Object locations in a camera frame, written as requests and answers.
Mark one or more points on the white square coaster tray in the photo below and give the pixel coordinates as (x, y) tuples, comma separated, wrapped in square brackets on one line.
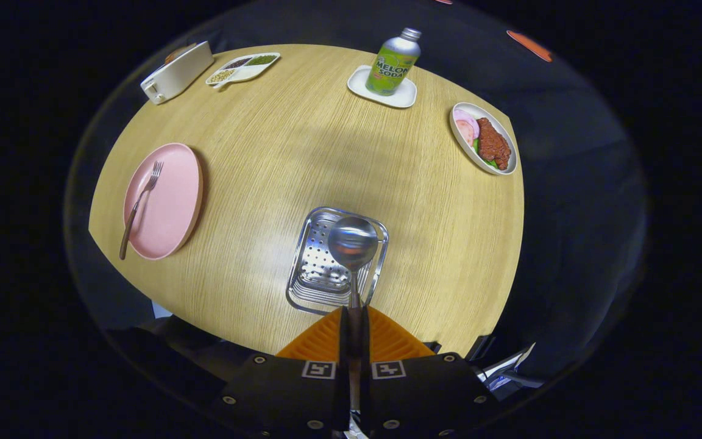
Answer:
[(406, 97)]

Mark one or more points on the metal spoon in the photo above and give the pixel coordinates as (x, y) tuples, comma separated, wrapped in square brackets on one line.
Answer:
[(352, 244)]

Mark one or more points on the pink round plate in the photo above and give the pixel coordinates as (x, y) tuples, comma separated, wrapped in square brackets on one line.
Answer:
[(171, 207)]

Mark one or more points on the red-brown meat piece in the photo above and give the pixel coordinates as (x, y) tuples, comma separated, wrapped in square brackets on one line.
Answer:
[(492, 145)]

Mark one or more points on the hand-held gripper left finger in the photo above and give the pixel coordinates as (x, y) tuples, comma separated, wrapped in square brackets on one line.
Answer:
[(343, 366)]

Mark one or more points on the pink ham slices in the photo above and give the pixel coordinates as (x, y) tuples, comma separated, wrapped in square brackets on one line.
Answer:
[(465, 128)]

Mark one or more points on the green soda bottle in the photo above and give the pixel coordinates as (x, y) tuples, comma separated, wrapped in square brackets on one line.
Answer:
[(390, 70)]

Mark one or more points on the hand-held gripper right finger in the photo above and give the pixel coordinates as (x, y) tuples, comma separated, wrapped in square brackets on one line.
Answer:
[(366, 366)]

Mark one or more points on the green lettuce leaf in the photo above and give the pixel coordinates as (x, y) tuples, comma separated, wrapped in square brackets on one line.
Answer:
[(489, 163)]

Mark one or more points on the white paper sheets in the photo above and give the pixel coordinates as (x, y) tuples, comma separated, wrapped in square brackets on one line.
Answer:
[(503, 372)]

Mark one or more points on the white oval food plate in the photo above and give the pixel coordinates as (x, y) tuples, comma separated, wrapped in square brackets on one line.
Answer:
[(490, 116)]

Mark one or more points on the white divided dish with beans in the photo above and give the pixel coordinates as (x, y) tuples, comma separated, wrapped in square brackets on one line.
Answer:
[(247, 72)]

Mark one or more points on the perforated metal tray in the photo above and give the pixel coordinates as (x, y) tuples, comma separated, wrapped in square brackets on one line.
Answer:
[(317, 268)]

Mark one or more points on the brown bread slice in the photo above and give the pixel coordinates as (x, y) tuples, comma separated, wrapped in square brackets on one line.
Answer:
[(177, 53)]

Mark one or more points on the white toaster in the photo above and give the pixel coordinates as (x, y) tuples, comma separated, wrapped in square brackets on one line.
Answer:
[(177, 76)]

